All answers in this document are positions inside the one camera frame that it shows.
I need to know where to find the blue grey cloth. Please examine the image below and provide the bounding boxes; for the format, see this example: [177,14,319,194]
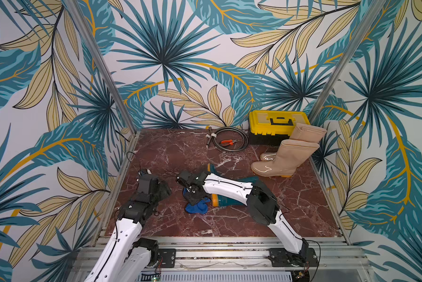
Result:
[183,188,211,215]

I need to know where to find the teal rubber boot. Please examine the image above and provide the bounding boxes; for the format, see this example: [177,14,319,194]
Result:
[207,163,260,208]

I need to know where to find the beige boot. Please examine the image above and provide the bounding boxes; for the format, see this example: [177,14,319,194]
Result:
[251,139,320,177]
[260,123,327,165]

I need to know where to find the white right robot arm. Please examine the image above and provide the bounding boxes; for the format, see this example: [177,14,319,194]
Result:
[176,171,309,262]

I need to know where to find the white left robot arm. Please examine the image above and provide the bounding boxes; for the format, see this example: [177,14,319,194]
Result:
[85,169,172,282]

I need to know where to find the yellow black toolbox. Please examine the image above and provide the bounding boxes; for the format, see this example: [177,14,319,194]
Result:
[248,110,310,146]

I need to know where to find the red handled pliers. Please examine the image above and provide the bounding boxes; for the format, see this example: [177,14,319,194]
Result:
[220,139,239,148]

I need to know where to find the coiled black cable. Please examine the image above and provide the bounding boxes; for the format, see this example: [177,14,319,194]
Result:
[205,126,250,153]

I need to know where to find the aluminium front rail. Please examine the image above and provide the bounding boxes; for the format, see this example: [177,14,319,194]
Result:
[68,235,377,282]

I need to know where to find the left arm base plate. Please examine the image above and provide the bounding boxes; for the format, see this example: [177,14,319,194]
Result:
[126,248,177,269]

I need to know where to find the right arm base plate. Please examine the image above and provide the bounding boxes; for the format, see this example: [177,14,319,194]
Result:
[268,248,319,268]

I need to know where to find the left aluminium frame post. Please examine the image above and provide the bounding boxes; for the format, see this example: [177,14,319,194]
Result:
[65,0,137,136]

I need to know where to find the aluminium frame post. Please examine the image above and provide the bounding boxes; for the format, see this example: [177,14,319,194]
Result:
[65,0,137,136]
[308,0,387,123]

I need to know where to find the right aluminium frame post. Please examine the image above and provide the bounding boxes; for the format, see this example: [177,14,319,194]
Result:
[308,0,387,123]

